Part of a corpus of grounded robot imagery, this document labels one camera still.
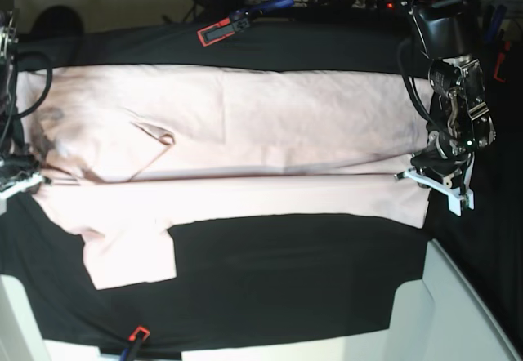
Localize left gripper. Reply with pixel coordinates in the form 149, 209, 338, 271
394, 148, 475, 216

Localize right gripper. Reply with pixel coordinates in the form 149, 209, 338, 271
1, 154, 51, 214

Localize pink T-shirt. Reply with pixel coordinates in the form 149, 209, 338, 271
22, 65, 428, 290

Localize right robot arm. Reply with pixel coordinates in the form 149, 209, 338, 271
1, 0, 53, 214

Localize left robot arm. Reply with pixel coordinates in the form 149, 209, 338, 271
396, 0, 496, 216

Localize red clamp at right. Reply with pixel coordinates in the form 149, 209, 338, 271
493, 41, 512, 83

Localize black table cloth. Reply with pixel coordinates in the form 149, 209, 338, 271
1, 7, 522, 356

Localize white cabinet left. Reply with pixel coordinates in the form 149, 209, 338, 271
1, 275, 101, 361

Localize black power strip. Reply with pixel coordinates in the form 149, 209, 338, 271
305, 0, 396, 11

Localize red blue front clamp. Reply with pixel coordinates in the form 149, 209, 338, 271
118, 326, 150, 361

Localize red black blue clamp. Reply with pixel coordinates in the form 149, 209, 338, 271
197, 0, 294, 47

